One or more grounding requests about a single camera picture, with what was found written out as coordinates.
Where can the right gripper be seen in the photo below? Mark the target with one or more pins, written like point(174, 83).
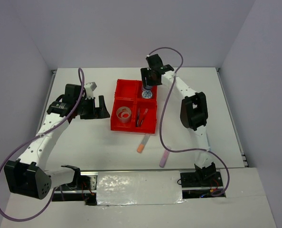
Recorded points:
point(145, 72)

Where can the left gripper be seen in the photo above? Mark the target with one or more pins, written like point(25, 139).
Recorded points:
point(100, 112)

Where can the red pen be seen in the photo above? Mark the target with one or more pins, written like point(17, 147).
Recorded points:
point(143, 117)

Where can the blue pen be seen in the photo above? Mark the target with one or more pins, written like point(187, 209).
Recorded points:
point(137, 117)

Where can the orange highlighter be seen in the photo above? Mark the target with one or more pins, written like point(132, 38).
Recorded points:
point(143, 143)

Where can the purple highlighter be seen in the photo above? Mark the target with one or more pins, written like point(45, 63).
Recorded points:
point(164, 158)

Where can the clear tape roll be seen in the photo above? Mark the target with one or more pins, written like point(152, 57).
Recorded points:
point(125, 115)

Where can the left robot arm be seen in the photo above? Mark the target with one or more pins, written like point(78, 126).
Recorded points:
point(27, 175)

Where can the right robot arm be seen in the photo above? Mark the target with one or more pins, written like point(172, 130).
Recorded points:
point(193, 113)

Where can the red four-compartment tray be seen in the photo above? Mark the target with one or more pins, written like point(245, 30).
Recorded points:
point(128, 93)

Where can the silver foil sheet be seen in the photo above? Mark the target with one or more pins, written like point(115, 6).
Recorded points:
point(138, 188)

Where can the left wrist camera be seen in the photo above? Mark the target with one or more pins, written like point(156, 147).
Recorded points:
point(89, 90)

